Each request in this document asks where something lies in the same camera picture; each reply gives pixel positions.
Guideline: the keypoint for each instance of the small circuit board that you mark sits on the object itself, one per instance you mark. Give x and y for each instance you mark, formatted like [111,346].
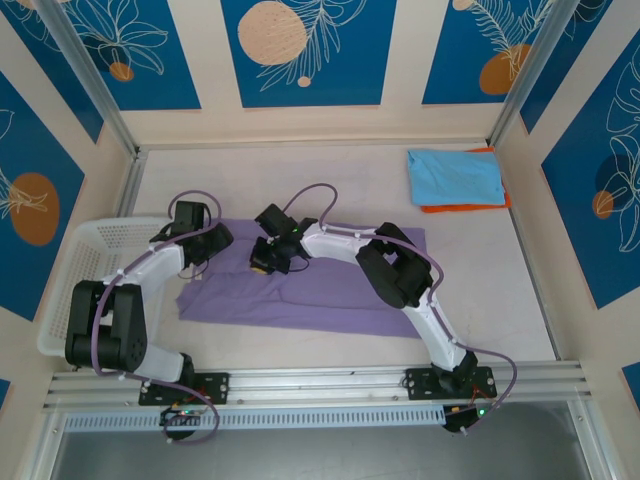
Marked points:
[182,415]
[462,417]

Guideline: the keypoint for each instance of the white perforated plastic basket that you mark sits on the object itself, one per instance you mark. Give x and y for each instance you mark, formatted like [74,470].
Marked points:
[95,250]

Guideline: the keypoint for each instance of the blue floral wall panel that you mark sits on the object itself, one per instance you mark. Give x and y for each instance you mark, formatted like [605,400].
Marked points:
[590,225]
[575,65]
[50,75]
[30,150]
[450,50]
[150,55]
[350,75]

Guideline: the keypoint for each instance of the aluminium table edge rail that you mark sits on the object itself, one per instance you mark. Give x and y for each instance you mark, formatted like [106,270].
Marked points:
[131,185]

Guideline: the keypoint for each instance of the light blue folded t-shirt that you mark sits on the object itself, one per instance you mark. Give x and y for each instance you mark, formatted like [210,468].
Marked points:
[455,177]

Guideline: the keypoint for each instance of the purple t-shirt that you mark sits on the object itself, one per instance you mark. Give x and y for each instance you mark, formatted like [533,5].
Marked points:
[325,300]

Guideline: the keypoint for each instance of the orange folded t-shirt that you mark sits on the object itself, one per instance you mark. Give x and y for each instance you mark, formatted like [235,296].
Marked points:
[465,208]

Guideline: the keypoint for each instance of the aluminium frame post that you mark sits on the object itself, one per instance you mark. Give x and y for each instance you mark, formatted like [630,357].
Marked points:
[90,85]
[530,75]

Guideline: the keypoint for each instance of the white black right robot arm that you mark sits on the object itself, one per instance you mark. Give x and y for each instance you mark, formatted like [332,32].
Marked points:
[395,270]

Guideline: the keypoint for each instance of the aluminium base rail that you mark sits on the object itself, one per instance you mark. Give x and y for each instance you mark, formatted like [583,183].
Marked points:
[310,385]

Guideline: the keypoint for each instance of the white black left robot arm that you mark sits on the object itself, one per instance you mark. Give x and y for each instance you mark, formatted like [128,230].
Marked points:
[107,330]

